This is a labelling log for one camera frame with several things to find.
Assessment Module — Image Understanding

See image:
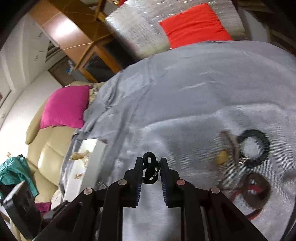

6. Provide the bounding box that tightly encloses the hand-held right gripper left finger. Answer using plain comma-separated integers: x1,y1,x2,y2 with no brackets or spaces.
32,157,143,241

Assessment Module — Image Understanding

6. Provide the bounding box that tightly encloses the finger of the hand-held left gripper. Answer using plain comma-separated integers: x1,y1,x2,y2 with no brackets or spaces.
43,200,70,220

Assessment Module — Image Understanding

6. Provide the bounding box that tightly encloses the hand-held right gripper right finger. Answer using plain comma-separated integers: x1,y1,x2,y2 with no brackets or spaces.
160,157,269,241

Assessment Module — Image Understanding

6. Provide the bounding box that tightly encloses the small black hair tie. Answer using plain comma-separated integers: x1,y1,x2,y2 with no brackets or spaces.
142,152,162,184

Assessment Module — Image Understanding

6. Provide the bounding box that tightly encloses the white box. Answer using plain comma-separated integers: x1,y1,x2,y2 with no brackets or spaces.
62,138,108,202

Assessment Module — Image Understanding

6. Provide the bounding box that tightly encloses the magenta cloth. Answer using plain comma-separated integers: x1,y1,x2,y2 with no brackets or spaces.
36,202,52,213

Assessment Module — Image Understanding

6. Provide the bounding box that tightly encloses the teal cloth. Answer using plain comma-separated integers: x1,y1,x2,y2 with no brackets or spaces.
0,155,38,198

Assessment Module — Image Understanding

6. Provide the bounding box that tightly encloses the beige leather sofa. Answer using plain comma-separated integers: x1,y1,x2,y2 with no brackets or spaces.
9,81,93,241

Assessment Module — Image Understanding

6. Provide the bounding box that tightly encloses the grey cloth cover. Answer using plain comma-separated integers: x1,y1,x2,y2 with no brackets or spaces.
58,40,296,241

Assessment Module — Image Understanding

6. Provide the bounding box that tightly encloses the beige patterned cloth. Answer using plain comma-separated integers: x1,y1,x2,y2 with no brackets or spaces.
87,82,104,105

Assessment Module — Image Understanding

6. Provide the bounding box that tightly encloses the magenta cushion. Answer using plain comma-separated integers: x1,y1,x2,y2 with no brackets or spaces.
39,85,93,129

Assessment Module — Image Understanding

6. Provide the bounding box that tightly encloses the red square cushion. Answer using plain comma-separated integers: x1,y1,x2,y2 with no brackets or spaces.
159,3,233,49

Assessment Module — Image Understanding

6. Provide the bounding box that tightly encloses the wooden table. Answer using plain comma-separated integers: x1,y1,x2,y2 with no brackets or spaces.
29,0,123,83

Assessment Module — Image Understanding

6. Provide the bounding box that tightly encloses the wooden chair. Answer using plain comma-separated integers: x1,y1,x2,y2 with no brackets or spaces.
94,0,121,22

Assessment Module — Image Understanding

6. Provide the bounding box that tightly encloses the maroon hair tie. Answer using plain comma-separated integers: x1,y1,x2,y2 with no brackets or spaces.
230,183,266,220

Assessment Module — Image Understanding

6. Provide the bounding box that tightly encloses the brown hair tie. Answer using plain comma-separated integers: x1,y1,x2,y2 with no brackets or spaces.
243,173,271,210

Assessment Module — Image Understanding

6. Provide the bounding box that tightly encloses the black spiral hair tie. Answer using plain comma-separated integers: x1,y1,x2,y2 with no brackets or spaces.
237,129,270,168

